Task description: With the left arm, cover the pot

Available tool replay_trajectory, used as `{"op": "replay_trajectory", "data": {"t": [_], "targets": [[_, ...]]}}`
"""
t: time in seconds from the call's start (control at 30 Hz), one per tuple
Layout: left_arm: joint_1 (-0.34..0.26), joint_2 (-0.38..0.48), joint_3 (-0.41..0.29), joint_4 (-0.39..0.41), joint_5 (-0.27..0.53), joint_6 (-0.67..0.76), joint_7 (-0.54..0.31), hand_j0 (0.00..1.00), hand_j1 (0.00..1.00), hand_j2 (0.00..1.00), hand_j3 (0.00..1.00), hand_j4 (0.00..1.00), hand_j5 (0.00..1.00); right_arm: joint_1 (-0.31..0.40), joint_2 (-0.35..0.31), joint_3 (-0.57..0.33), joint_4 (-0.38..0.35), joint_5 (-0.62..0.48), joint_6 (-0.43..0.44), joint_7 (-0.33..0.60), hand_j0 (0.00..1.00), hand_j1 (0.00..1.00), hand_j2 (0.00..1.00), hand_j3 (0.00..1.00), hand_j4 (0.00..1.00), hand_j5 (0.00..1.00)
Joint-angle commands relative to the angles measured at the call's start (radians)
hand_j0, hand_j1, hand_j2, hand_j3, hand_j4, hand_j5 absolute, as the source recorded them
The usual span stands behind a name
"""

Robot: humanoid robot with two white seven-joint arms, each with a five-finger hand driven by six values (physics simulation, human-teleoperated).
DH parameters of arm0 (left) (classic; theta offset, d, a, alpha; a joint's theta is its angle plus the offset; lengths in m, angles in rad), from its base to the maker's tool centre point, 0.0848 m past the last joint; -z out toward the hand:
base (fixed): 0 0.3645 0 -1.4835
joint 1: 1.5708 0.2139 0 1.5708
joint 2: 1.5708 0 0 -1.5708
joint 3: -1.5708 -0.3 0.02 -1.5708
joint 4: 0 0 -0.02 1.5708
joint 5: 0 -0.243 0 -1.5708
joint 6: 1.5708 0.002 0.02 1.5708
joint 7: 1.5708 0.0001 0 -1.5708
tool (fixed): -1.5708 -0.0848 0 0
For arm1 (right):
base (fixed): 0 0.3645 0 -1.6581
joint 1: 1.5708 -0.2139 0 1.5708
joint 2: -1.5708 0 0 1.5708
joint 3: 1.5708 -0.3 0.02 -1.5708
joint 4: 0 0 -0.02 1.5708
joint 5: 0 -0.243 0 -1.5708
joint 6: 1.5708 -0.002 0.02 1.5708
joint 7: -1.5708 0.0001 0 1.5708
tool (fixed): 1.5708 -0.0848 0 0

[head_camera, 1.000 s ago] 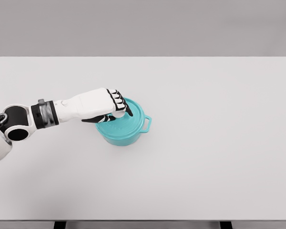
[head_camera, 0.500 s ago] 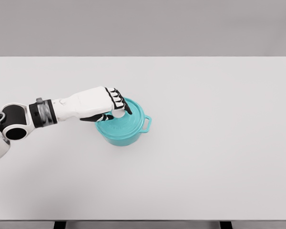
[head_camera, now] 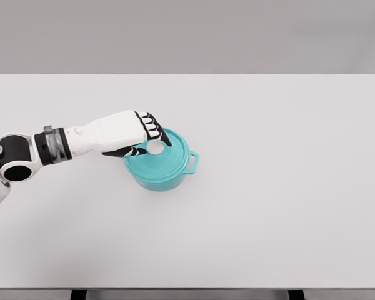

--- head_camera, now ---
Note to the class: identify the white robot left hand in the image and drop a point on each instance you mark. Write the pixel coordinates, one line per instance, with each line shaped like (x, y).
(122, 132)

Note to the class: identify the teal pot lid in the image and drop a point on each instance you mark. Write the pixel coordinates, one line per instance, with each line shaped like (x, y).
(170, 161)

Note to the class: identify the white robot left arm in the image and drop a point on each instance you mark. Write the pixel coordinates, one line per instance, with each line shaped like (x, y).
(50, 145)

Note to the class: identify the teal pot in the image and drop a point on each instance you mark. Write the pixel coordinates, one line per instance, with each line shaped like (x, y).
(162, 181)

